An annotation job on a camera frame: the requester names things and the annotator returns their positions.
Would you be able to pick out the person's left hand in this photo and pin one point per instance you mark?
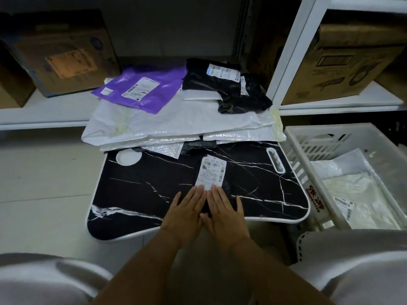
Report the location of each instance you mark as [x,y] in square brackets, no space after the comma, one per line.
[186,219]

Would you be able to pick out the person's right hand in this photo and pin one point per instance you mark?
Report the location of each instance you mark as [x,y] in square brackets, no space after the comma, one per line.
[224,222]

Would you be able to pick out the small black parcel with label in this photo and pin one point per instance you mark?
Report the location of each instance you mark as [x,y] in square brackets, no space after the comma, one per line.
[211,171]

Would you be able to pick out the pile of white mailers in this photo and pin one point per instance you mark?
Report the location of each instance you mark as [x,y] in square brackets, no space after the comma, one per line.
[178,120]

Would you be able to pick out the white plastic basket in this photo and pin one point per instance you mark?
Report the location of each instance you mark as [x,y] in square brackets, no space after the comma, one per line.
[318,139]

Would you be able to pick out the purple mailer bag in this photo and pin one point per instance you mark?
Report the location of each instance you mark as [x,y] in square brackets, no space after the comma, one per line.
[159,95]

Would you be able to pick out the translucent white bubble mailer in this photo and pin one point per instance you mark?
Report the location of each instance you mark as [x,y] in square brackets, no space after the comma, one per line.
[346,163]

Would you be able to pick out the cream mailer with handwritten label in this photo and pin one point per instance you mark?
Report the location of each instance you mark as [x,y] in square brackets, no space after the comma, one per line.
[369,200]

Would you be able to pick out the white metal shelf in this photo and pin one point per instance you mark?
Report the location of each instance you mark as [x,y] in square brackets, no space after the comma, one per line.
[47,111]

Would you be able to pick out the person's left forearm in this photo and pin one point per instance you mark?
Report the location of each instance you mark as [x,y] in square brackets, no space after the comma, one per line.
[140,273]

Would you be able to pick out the person's right forearm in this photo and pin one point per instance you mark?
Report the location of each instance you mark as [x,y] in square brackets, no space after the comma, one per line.
[276,276]

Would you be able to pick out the person's white shorts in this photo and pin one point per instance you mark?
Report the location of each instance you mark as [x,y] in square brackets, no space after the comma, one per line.
[349,266]

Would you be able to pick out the black marble lap table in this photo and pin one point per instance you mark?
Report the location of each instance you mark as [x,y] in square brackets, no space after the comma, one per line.
[133,187]

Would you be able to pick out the cardboard box with black print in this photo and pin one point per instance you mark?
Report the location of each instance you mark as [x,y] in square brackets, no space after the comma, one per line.
[337,66]

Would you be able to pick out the cardboard box with orange label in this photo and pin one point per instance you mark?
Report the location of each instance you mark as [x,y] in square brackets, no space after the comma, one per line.
[63,50]

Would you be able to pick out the plain brown cardboard box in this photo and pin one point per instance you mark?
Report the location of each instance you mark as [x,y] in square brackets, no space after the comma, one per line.
[12,88]

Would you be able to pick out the dark cardboard box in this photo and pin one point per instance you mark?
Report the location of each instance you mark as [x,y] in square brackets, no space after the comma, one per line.
[394,82]

